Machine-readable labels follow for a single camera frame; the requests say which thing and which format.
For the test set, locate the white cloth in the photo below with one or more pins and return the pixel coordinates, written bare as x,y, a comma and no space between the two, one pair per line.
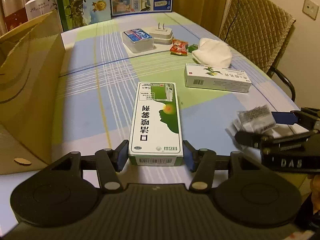
212,52

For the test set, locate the clear plastic sachet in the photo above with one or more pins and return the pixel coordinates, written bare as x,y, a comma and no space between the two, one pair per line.
255,120

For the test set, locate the chair with quilted cover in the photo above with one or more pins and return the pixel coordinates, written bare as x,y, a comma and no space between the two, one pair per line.
255,30

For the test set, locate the green candy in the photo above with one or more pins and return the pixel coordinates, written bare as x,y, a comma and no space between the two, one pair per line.
193,47

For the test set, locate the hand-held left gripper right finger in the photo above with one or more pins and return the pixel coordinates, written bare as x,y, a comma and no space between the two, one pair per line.
189,158

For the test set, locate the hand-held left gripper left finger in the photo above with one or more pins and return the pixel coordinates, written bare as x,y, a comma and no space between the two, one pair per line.
122,156

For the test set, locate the person's right hand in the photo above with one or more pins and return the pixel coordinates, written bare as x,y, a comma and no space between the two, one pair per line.
315,190

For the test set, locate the white printed box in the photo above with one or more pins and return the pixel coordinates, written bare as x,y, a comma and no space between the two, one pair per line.
41,6

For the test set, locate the green and white medicine box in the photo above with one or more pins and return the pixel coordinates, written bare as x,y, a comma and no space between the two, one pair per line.
155,120

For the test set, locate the clear plastic box blue label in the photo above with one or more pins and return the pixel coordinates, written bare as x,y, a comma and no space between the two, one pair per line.
137,40

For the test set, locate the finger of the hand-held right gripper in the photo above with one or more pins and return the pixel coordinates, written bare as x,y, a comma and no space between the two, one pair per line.
250,139
285,118

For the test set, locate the green milk carton box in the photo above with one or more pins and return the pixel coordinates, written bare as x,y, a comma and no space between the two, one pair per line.
83,3

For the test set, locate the red snack packet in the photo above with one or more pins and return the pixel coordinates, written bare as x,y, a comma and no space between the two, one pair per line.
178,47

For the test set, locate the small oval cardboard piece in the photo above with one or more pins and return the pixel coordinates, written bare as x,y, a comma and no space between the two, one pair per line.
22,161

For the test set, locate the dark red box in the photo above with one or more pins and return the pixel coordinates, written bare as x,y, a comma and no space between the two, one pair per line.
13,18

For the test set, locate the white charger plug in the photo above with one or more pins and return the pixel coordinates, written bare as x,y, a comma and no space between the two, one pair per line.
161,35

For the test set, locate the wall socket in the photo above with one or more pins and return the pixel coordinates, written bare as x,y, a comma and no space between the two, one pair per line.
310,8

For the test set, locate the cardboard box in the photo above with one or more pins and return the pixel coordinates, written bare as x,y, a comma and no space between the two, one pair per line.
27,87

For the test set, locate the white medicine box yellow flowers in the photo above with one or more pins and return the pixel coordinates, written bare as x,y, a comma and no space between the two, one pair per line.
215,80

